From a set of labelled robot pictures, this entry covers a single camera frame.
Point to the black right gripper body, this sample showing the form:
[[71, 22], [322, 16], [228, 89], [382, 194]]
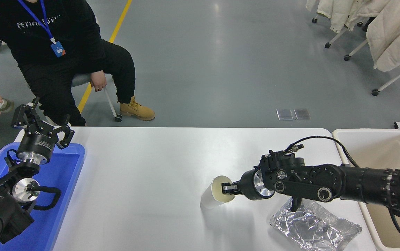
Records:
[[247, 184]]

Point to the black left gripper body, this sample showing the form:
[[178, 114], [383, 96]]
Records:
[[37, 143]]

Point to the white paper cup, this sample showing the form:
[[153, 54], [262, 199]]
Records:
[[208, 200]]

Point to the silver foil tray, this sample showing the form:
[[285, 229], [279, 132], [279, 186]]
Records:
[[311, 226]]

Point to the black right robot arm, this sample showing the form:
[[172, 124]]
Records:
[[360, 183]]

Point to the person's left hand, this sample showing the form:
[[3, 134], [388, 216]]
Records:
[[98, 81]]

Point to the white sneaker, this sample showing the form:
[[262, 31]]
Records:
[[8, 105]]

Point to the blue plastic tray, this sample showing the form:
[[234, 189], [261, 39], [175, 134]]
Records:
[[63, 181]]

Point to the person's tan left boot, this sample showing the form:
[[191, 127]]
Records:
[[137, 109]]

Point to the silver floor plate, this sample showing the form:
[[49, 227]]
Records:
[[302, 114], [285, 114]]

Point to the person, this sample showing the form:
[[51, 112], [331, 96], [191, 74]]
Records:
[[46, 35]]

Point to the large pale plastic bin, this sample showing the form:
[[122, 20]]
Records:
[[377, 150]]

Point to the large cream puffer coat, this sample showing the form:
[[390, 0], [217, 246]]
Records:
[[395, 35]]

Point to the grey chair with white frame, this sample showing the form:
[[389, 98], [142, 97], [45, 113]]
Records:
[[81, 80]]

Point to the white chair frame with casters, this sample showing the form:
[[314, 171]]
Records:
[[375, 92], [327, 45]]

